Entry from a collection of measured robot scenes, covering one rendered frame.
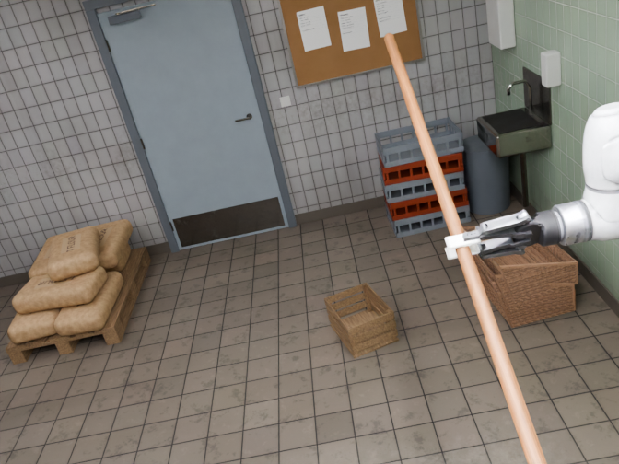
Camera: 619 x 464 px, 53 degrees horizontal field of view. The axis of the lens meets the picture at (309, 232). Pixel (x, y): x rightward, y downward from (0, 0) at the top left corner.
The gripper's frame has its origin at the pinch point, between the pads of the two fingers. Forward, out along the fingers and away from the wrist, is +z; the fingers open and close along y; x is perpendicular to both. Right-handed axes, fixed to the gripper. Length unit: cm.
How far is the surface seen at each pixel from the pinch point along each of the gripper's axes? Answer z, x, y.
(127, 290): 200, 203, 261
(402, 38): -47, 331, 183
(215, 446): 117, 48, 206
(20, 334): 262, 162, 231
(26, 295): 257, 187, 220
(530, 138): -102, 202, 187
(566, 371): -73, 54, 210
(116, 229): 210, 261, 253
